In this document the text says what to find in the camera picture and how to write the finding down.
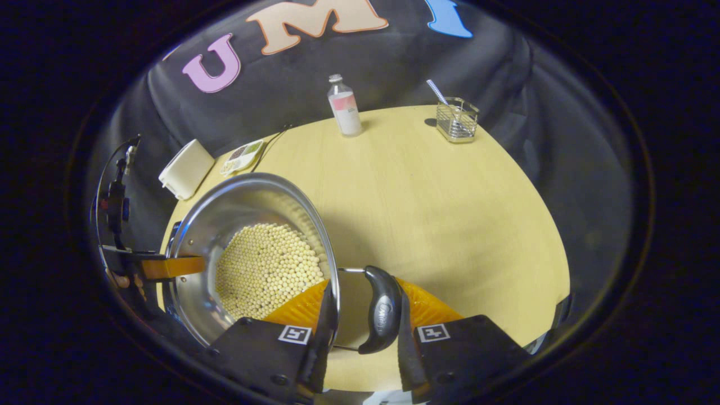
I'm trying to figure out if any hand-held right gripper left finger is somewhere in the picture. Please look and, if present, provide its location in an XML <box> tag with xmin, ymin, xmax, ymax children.
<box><xmin>205</xmin><ymin>280</ymin><xmax>338</xmax><ymax>403</ymax></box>

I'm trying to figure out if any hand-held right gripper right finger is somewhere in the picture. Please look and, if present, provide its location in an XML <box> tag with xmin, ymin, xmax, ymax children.
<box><xmin>397</xmin><ymin>278</ymin><xmax>529</xmax><ymax>403</ymax></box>

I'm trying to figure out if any stainless steel pot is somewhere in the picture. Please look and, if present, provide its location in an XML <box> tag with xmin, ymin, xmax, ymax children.
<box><xmin>161</xmin><ymin>173</ymin><xmax>403</xmax><ymax>355</ymax></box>

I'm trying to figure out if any white toaster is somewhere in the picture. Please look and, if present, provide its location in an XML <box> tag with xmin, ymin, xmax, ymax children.
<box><xmin>159</xmin><ymin>139</ymin><xmax>215</xmax><ymax>201</ymax></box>

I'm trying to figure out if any pile of soybeans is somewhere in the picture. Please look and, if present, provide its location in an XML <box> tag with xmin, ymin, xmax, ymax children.
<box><xmin>215</xmin><ymin>223</ymin><xmax>327</xmax><ymax>321</ymax></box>

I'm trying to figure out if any white divided dish of beans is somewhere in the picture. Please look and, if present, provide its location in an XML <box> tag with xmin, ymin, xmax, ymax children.
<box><xmin>219</xmin><ymin>139</ymin><xmax>265</xmax><ymax>177</ymax></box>

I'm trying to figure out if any black backdrop cloth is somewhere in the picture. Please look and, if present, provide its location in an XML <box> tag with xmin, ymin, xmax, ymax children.
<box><xmin>84</xmin><ymin>0</ymin><xmax>636</xmax><ymax>349</ymax></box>

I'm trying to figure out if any clear bottle with pink label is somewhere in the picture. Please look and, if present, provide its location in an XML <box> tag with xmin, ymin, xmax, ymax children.
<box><xmin>327</xmin><ymin>74</ymin><xmax>363</xmax><ymax>137</ymax></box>

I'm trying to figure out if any striped straw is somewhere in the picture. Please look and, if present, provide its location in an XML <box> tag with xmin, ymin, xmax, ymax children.
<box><xmin>426</xmin><ymin>79</ymin><xmax>449</xmax><ymax>106</ymax></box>

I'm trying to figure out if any black power cable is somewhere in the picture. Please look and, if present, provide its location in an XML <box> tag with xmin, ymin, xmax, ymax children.
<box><xmin>250</xmin><ymin>124</ymin><xmax>293</xmax><ymax>173</ymax></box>

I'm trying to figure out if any wire mesh holder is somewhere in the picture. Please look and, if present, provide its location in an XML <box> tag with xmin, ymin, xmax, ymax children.
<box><xmin>436</xmin><ymin>97</ymin><xmax>480</xmax><ymax>143</ymax></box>

